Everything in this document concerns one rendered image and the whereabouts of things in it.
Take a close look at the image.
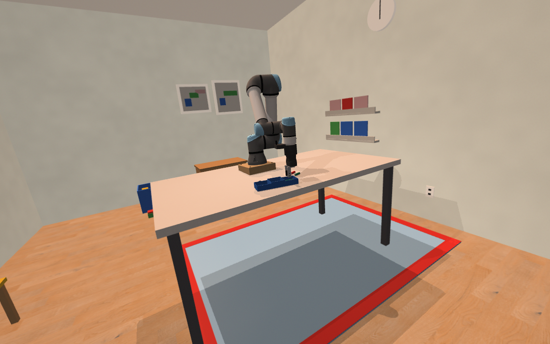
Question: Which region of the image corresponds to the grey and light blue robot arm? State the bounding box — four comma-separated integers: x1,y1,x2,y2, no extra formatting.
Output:
246,74,296,165

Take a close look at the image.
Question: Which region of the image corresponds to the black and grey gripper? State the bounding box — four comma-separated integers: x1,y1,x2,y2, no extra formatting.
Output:
275,136,297,177

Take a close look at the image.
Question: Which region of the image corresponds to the blue rack of bins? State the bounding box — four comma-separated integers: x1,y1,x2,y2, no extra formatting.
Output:
254,175,299,192

